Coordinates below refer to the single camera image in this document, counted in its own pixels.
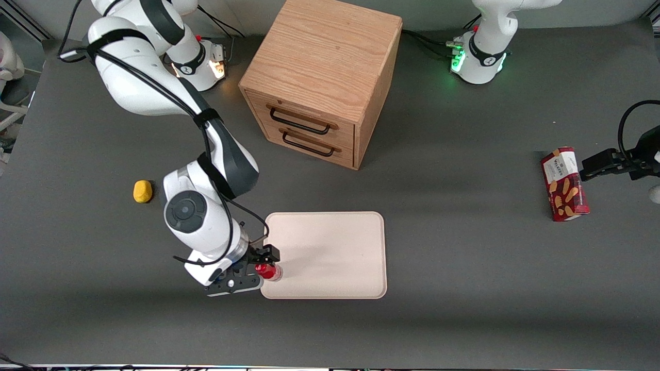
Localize dark grey table mat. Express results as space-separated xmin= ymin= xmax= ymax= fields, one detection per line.
xmin=0 ymin=20 xmax=660 ymax=367

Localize yellow lemon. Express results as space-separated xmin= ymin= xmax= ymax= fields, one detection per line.
xmin=133 ymin=179 xmax=154 ymax=204

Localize black left base cables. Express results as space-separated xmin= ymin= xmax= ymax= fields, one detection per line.
xmin=401 ymin=14 xmax=483 ymax=60

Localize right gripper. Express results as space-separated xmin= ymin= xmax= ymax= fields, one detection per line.
xmin=187 ymin=245 xmax=281 ymax=297

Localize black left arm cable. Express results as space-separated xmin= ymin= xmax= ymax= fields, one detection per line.
xmin=617 ymin=99 xmax=660 ymax=161

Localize black right base cables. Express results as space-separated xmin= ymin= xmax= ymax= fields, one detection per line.
xmin=196 ymin=6 xmax=247 ymax=65

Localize wooden two-drawer cabinet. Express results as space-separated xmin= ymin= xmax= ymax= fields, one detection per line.
xmin=238 ymin=0 xmax=403 ymax=171

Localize beige plastic tray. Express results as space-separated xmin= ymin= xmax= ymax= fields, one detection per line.
xmin=260 ymin=211 xmax=388 ymax=300

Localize white stand beside table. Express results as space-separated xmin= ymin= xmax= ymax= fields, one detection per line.
xmin=0 ymin=30 xmax=27 ymax=136

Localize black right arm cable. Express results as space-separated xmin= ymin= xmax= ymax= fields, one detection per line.
xmin=58 ymin=0 xmax=270 ymax=266

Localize red coke bottle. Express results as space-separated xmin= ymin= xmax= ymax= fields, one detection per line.
xmin=255 ymin=262 xmax=284 ymax=282

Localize black metal drawer handle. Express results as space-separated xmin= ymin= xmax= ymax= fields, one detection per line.
xmin=279 ymin=129 xmax=343 ymax=158
xmin=266 ymin=103 xmax=340 ymax=136

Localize wooden drawer front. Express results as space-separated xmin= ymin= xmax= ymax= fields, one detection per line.
xmin=258 ymin=120 xmax=356 ymax=170
xmin=245 ymin=90 xmax=357 ymax=149

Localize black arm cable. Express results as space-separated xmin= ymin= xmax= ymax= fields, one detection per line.
xmin=58 ymin=0 xmax=270 ymax=266
xmin=617 ymin=99 xmax=660 ymax=161

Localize red shortbread cookie box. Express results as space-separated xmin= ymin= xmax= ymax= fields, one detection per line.
xmin=540 ymin=146 xmax=591 ymax=223

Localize black base cables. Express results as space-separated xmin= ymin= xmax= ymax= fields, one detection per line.
xmin=196 ymin=6 xmax=247 ymax=65
xmin=401 ymin=14 xmax=483 ymax=60

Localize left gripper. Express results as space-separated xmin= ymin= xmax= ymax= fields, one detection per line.
xmin=580 ymin=126 xmax=660 ymax=205

